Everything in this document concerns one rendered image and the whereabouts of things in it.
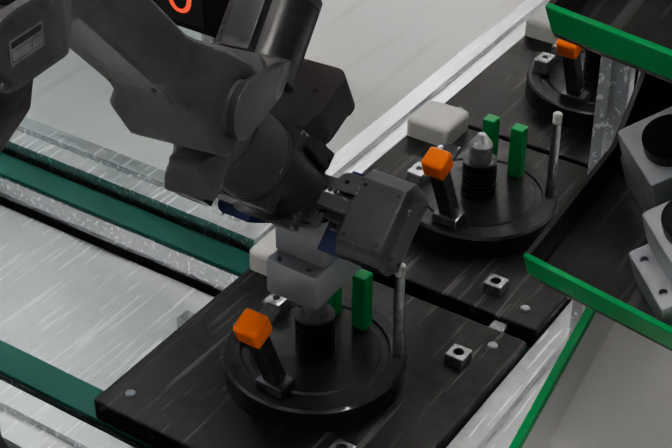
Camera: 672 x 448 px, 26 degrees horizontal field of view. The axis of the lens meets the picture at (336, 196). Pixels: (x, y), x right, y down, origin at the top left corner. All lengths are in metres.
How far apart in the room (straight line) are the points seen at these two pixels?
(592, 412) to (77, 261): 0.56
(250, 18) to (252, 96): 0.07
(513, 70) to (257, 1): 0.66
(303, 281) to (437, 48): 0.80
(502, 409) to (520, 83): 0.48
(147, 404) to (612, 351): 0.35
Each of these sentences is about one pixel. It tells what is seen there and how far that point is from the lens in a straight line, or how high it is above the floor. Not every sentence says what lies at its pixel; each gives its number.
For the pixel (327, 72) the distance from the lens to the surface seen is 0.98.
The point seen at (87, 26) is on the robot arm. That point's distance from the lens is 0.71.
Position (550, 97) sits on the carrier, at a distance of 1.44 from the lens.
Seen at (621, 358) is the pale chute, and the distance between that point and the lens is 0.97.
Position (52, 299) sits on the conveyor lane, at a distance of 1.30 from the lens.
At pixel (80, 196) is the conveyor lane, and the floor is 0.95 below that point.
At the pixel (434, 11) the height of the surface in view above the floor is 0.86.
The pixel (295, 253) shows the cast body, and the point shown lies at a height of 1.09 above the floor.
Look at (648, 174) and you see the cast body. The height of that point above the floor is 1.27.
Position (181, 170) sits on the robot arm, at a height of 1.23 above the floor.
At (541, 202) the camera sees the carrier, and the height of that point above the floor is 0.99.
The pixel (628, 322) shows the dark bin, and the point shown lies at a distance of 0.83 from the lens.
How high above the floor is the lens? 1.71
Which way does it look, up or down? 34 degrees down
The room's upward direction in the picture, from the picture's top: straight up
